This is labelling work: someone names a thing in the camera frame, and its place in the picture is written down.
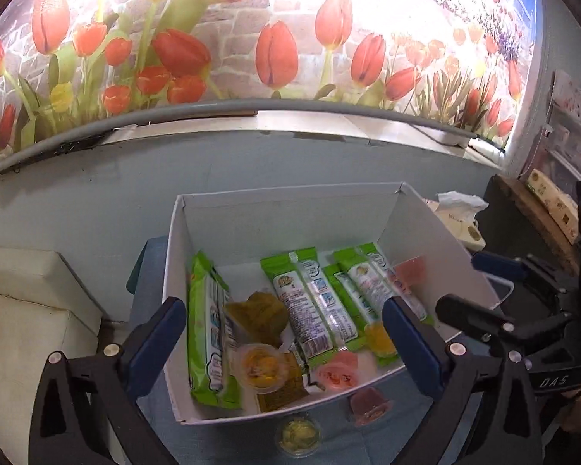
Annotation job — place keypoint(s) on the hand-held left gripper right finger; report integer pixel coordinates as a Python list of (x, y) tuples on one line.
[(411, 348)]

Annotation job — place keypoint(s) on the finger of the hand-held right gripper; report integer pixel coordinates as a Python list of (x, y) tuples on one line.
[(469, 312), (494, 266)]

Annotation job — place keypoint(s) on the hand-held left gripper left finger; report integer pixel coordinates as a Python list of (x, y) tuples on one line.
[(156, 346)]

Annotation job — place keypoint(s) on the red jelly cup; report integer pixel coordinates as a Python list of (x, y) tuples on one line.
[(369, 404)]

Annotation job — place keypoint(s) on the green yellow triangular snack packet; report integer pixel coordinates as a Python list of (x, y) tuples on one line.
[(281, 392)]

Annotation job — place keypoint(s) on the yellow-green jelly cup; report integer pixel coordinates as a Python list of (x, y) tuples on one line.
[(298, 438)]

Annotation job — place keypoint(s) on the white cardboard box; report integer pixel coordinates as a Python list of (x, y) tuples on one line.
[(290, 223)]

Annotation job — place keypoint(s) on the soft tissue pack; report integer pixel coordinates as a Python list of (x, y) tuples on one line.
[(457, 220)]

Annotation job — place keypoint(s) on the wooden shelf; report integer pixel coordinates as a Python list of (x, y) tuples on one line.
[(518, 203)]

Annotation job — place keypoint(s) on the cream patterned tissue box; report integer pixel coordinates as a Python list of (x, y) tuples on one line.
[(554, 206)]

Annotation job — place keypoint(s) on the blue tablecloth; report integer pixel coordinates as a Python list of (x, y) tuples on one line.
[(213, 441)]

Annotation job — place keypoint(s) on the cream leather sofa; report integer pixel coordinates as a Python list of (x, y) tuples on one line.
[(24, 322)]

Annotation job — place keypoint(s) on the floral tissue pack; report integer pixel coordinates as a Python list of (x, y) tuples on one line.
[(573, 99)]

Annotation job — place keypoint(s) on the metal window sill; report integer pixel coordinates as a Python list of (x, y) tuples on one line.
[(319, 123)]

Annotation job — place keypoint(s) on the tulip wall poster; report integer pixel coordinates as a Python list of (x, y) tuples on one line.
[(222, 34)]

